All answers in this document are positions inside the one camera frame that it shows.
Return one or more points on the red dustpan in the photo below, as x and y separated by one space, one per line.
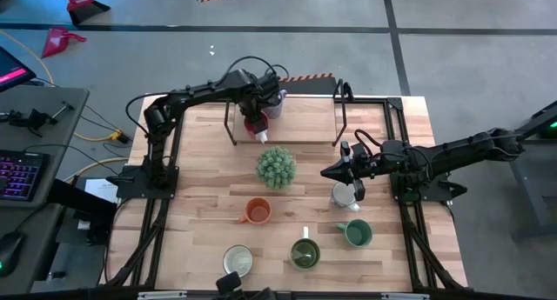
58 39

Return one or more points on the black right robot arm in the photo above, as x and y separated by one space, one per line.
457 154

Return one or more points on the black backlit keyboard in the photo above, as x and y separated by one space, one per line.
19 176

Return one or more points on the red broom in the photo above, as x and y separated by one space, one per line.
82 6

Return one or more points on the white paper sheet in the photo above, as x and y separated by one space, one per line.
102 190

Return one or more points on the black aluminium table frame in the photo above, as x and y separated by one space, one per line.
374 101

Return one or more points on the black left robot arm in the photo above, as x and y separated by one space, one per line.
200 91

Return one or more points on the silver metal bracket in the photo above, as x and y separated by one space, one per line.
404 296
162 296

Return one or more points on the grey desk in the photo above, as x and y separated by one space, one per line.
26 213

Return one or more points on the black computer mouse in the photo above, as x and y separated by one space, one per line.
8 252

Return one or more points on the black tablet screen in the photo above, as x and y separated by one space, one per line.
11 71

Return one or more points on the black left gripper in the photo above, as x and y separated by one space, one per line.
261 98

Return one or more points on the orange mug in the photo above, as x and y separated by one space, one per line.
259 213

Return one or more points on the green artificial plant ball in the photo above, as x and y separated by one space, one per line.
276 167

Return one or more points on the lavender blue mug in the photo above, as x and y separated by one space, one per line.
278 109

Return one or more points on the white patterned mug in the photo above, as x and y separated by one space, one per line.
344 195

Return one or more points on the black metal stand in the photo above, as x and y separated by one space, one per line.
544 117

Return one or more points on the teal green mug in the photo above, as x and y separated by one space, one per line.
359 235

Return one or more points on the black clamp tool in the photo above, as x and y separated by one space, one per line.
32 117

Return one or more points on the yellow mug with white inside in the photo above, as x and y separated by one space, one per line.
238 261

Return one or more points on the hazard-striped black platform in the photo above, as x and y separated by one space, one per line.
313 87

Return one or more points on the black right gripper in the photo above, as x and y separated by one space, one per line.
365 165

